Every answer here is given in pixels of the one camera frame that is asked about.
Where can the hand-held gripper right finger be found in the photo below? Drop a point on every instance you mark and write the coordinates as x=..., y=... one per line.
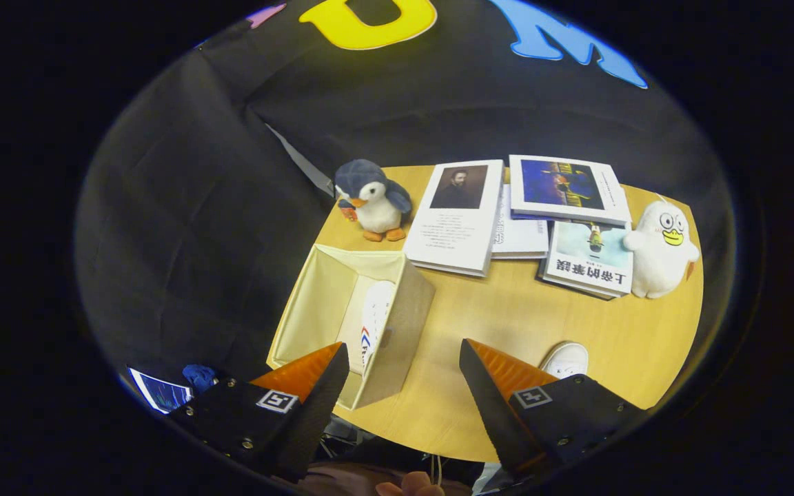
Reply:
x=493, y=413

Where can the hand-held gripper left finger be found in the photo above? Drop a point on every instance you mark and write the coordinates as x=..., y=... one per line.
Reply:
x=314, y=420

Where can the white striped shoe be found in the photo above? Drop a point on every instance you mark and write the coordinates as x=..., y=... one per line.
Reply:
x=569, y=358
x=375, y=310

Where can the cream fabric storage box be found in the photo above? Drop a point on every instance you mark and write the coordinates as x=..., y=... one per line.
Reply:
x=314, y=303

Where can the person's dark red clothing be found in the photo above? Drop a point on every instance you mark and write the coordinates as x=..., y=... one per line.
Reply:
x=349, y=479

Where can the blue cloth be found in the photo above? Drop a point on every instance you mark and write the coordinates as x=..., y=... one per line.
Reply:
x=199, y=377

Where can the laptop with blue screen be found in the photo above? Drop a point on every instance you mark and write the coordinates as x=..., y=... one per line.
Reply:
x=160, y=393

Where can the plain white book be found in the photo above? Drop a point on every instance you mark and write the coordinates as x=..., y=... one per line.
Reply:
x=521, y=238

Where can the book with teal picture cover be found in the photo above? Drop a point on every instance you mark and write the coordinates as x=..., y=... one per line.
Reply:
x=590, y=262

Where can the white book with portrait cover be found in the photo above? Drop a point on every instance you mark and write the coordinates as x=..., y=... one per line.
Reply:
x=452, y=234

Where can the grey penguin plush toy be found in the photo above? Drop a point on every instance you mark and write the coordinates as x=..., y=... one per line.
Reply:
x=376, y=207

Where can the white duck plush toy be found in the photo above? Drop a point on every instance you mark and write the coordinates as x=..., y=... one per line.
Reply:
x=659, y=262

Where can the book with blue picture cover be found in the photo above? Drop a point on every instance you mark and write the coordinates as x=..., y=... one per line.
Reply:
x=562, y=186

